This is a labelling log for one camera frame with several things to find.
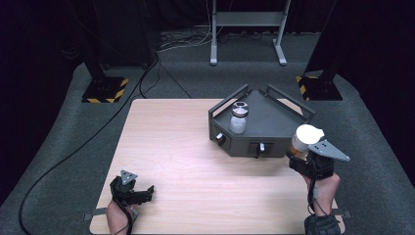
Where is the black stand with striped base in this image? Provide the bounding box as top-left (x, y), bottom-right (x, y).
top-left (81, 48), bottom-right (129, 104)
top-left (296, 48), bottom-right (344, 102)

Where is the person's right hand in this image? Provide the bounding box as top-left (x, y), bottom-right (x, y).
top-left (301, 172), bottom-right (342, 216)

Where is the thin black floor cable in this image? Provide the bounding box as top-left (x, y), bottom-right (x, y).
top-left (159, 62), bottom-right (194, 99)

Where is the thick black floor cable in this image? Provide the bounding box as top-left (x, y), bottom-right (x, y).
top-left (19, 57), bottom-right (160, 235)

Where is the grey metal stand frame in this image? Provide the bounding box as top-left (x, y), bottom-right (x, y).
top-left (209, 0), bottom-right (293, 67)

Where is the black angular tray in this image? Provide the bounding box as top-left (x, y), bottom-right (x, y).
top-left (207, 83), bottom-right (316, 160)

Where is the bundle of floor cables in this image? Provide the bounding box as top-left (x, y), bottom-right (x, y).
top-left (158, 23), bottom-right (213, 53)

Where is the white-lidded jar of amber contents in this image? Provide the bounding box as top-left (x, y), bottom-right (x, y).
top-left (291, 123), bottom-right (326, 156)

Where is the person's left hand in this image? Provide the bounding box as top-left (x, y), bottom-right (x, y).
top-left (106, 199), bottom-right (139, 235)

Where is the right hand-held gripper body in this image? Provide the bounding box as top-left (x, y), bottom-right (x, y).
top-left (288, 138), bottom-right (351, 180)

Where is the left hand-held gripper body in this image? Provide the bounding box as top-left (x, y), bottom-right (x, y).
top-left (110, 169), bottom-right (155, 206)

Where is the right hand-held gripper cable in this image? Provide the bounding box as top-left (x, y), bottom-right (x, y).
top-left (306, 175), bottom-right (329, 217)

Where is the hand-held gripper cable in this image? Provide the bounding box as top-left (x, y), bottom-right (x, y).
top-left (112, 195), bottom-right (134, 235)
top-left (306, 175), bottom-right (329, 217)

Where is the left hand-held gripper cable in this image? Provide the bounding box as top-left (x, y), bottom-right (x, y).
top-left (112, 195), bottom-right (134, 235)

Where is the silver-lidded jar of white powder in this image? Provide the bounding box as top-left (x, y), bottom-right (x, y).
top-left (229, 101), bottom-right (250, 135)

